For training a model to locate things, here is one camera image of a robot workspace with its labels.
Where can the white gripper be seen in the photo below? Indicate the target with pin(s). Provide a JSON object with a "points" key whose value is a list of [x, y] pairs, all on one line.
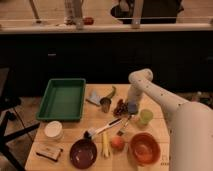
{"points": [[134, 95]]}

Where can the blue sponge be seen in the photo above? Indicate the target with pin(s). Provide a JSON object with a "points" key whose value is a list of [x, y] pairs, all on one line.
{"points": [[132, 108]]}

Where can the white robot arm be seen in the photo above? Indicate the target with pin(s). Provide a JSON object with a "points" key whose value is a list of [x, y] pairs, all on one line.
{"points": [[190, 123]]}

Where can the green plastic cup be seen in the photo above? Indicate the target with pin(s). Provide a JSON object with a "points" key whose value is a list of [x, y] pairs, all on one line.
{"points": [[145, 116]]}

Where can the small metal cup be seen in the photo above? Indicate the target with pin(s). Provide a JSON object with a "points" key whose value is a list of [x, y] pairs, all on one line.
{"points": [[105, 104]]}

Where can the brown pine cone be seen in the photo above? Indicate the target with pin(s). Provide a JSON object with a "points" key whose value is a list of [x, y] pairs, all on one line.
{"points": [[120, 109]]}

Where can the green chili pepper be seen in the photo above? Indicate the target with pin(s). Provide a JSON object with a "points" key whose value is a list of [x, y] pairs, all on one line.
{"points": [[112, 93]]}

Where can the grey folded cloth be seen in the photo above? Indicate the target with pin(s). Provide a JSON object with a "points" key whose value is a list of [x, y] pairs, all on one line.
{"points": [[93, 98]]}

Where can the metal fork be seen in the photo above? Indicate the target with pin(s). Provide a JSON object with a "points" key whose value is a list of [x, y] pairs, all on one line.
{"points": [[122, 130]]}

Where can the orange fruit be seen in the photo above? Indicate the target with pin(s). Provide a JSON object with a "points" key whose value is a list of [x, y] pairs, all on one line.
{"points": [[117, 142]]}

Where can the orange bowl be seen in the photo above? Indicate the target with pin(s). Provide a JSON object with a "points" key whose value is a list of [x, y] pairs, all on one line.
{"points": [[144, 149]]}

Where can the black white brush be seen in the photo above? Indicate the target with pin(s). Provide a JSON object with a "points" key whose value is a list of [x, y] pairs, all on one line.
{"points": [[90, 133]]}

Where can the green plastic tray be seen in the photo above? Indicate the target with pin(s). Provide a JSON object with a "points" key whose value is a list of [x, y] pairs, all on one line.
{"points": [[63, 100]]}

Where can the red object on counter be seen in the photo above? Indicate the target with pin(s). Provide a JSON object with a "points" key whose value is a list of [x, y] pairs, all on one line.
{"points": [[88, 21]]}

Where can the white round container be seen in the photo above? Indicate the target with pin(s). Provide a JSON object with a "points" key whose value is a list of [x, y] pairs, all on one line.
{"points": [[54, 130]]}

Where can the wooden block eraser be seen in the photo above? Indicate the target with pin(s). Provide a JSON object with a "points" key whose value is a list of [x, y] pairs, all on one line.
{"points": [[49, 152]]}

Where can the black chair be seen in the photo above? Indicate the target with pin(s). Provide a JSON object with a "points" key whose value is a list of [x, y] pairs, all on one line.
{"points": [[4, 139]]}

